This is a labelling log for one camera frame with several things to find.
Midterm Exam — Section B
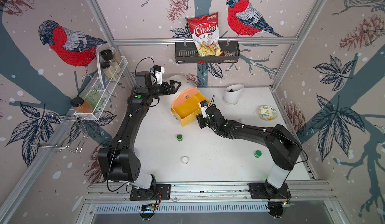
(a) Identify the green paint can right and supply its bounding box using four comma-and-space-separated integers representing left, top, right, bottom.
254, 150, 262, 158

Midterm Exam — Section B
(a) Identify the white round drawer cabinet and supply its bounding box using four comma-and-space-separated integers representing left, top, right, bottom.
167, 75, 194, 95

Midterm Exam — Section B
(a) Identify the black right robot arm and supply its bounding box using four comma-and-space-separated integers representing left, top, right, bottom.
196, 104, 303, 190

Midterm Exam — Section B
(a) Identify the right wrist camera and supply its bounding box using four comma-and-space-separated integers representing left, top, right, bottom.
199, 100, 209, 118

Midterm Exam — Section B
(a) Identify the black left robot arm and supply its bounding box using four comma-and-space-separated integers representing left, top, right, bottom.
97, 71, 181, 192

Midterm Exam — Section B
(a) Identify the black wall basket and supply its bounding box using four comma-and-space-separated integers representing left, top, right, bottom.
174, 42, 240, 64

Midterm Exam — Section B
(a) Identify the white ceramic utensil cup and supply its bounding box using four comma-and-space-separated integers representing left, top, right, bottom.
223, 84, 244, 106

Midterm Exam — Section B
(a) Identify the orange sauce jar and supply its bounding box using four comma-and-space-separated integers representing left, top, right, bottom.
70, 97, 94, 113

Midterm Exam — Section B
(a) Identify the green glass cup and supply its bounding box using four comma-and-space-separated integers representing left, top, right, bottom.
79, 88, 104, 109

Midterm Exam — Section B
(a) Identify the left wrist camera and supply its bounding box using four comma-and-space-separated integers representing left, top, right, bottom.
151, 65, 165, 85

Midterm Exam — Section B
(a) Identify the dark-lid spice jar back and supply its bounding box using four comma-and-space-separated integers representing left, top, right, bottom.
100, 49, 119, 69

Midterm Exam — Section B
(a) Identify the white wire wall shelf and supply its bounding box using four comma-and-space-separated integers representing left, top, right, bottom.
75, 55, 128, 120

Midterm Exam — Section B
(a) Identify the orange top drawer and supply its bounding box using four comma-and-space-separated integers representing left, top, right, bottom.
171, 87, 200, 108

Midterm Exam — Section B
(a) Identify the dark-lid spice jar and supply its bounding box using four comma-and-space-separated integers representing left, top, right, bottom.
100, 49, 119, 69
100, 62, 118, 82

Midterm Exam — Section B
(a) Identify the dark-lid spice jar front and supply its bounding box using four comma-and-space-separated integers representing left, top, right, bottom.
100, 62, 118, 82

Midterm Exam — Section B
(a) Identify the floral patterned bowl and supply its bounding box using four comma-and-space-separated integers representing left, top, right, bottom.
259, 105, 278, 121

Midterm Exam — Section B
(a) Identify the metal wire hook rack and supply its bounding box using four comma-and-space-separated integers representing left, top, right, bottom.
29, 116, 89, 154

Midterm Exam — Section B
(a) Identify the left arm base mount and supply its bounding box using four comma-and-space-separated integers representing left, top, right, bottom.
129, 184, 171, 201

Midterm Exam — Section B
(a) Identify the red Chuba chips bag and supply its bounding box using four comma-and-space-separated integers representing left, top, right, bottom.
187, 12, 222, 57

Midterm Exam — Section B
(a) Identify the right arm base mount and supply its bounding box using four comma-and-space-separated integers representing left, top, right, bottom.
248, 181, 291, 200

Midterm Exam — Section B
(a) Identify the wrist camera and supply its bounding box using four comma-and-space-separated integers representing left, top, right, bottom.
199, 100, 209, 118
151, 65, 165, 85

